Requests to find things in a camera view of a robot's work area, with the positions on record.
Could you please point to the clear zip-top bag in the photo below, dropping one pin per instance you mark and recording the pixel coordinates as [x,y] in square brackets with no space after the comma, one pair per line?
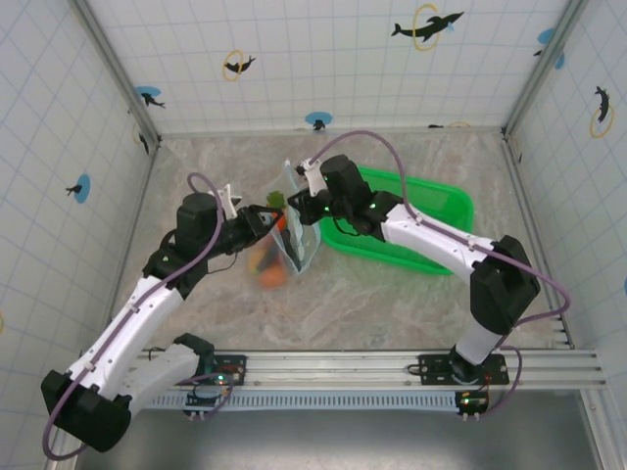
[308,245]

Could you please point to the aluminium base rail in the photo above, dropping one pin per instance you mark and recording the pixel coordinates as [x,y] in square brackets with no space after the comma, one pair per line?
[343,364]

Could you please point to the right controller circuit board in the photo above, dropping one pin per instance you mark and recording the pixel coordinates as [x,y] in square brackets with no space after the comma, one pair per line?
[471,402]

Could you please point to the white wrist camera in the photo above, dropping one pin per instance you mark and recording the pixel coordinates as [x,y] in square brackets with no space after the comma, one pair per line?
[308,171]
[228,201]

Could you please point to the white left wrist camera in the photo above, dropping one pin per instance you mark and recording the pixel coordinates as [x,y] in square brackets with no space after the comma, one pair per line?
[228,201]

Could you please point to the controller circuit board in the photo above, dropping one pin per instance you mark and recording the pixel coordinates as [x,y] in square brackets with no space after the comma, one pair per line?
[213,387]
[471,402]

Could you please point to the aluminium side rail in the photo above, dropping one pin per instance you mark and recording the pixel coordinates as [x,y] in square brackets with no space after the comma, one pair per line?
[536,235]

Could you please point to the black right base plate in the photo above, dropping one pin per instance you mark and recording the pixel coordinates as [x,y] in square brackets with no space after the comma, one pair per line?
[433,369]

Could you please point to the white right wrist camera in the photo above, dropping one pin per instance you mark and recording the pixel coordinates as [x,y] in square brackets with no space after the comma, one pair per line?
[308,171]

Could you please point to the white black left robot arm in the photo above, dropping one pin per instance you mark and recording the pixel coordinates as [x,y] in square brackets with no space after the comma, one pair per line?
[127,323]

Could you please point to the left controller circuit board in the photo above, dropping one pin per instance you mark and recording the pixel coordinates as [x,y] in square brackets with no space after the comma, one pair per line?
[213,387]

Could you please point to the green plastic tray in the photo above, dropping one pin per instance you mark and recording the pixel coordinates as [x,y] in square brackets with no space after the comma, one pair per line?
[441,196]

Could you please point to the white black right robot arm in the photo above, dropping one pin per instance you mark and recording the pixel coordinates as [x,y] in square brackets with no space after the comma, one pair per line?
[431,240]

